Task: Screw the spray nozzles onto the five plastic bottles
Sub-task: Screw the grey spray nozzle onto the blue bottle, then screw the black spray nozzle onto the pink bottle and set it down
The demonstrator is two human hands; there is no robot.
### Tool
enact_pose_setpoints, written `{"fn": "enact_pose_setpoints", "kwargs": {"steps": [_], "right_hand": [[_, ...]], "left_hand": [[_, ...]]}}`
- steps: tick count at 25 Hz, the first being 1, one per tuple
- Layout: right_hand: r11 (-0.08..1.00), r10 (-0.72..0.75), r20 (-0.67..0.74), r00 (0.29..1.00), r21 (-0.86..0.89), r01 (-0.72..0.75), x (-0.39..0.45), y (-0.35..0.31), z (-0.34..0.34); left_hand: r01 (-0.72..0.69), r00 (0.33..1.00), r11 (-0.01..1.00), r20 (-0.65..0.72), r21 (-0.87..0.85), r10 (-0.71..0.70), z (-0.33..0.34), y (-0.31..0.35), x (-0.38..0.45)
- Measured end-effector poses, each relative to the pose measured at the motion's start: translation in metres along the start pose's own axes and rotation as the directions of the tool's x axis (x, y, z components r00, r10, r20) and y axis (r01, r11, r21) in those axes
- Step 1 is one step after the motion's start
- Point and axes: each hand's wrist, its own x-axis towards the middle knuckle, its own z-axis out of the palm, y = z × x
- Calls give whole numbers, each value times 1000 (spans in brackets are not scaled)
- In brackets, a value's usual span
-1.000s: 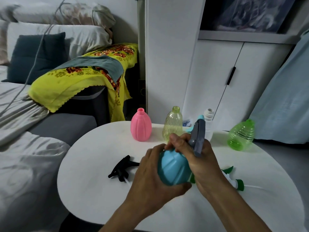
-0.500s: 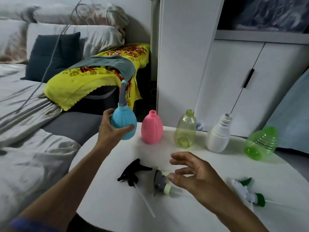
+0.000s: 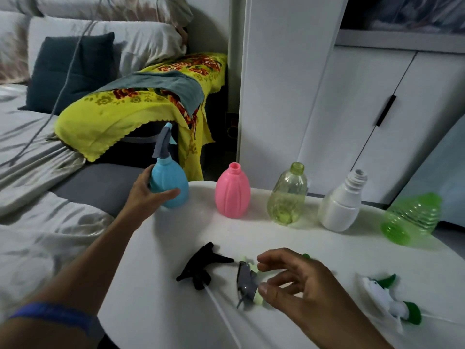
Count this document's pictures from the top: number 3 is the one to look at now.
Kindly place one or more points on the dark blue cushion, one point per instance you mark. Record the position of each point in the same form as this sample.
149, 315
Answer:
54, 76

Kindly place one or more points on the grey-blue towel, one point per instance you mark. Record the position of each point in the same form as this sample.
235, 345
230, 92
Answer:
170, 85

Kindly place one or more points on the black bedside cabinet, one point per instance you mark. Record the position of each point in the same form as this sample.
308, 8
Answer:
138, 149

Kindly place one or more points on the bright green clear bottle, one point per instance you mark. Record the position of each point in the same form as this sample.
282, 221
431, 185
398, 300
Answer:
410, 221

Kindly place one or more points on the blue plastic bottle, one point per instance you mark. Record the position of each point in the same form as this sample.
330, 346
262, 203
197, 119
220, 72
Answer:
170, 178

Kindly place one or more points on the beige patterned pillow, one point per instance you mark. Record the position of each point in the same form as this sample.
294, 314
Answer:
12, 50

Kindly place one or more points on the white plastic bottle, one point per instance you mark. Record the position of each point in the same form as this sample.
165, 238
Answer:
339, 210

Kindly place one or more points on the grey pillow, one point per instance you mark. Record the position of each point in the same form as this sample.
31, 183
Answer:
18, 5

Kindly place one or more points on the white green sprayer head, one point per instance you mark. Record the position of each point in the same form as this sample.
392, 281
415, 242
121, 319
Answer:
381, 298

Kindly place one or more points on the black speaker box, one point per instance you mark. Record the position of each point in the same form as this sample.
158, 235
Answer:
231, 128

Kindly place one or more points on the grey mattress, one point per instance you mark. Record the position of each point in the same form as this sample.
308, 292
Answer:
94, 185

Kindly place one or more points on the grey light-green sprayer head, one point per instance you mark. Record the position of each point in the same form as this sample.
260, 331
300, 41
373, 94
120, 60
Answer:
247, 279

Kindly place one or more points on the person's right hand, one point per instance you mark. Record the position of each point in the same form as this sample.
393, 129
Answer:
316, 298

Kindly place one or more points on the yellow-green clear bottle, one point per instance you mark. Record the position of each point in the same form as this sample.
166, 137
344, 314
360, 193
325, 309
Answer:
287, 199

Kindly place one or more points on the white wardrobe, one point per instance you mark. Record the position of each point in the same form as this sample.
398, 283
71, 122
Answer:
283, 87

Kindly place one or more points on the faded floral pillow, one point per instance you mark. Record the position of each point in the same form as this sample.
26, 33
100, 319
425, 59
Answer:
138, 9

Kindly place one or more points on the pink plastic bottle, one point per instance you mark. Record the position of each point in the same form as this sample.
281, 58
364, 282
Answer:
232, 192

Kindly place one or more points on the person's left forearm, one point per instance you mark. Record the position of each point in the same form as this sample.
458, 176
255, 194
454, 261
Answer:
72, 279

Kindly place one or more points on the plastic-wrapped patterned quilt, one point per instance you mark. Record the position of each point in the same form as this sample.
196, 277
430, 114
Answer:
417, 12

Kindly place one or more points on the grey patterned bedsheet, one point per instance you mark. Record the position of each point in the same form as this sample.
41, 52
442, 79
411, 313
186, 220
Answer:
32, 214

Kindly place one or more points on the light blue cloth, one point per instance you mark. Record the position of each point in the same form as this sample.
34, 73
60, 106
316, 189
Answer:
443, 178

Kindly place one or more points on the person's left hand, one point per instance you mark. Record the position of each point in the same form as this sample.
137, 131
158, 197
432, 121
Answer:
140, 199

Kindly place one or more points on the blue wristband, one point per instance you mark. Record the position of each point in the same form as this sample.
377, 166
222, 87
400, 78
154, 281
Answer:
54, 316

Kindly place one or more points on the grey blue sprayer head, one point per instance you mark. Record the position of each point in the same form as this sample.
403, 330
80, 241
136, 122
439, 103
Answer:
162, 143

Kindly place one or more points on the white pillow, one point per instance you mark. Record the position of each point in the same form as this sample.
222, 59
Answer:
145, 43

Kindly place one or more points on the black sprayer head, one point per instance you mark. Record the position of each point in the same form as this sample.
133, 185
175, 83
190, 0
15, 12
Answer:
199, 267

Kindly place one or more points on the yellow floral blanket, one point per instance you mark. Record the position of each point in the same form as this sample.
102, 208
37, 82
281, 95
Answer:
101, 123

